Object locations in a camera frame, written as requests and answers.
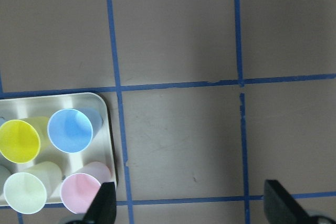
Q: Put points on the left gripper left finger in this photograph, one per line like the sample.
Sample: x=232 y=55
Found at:
x=103 y=208

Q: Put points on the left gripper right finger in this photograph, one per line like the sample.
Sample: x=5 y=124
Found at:
x=280 y=207

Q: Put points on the blue plastic cup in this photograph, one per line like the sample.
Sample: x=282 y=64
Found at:
x=72 y=130

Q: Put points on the pink plastic cup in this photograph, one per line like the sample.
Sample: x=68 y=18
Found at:
x=79 y=189

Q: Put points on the pale green plastic cup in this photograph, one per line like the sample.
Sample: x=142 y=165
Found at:
x=28 y=191

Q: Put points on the yellow plastic cup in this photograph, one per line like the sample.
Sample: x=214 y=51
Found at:
x=22 y=140

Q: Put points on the cream plastic tray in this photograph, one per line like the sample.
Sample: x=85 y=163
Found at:
x=100 y=150

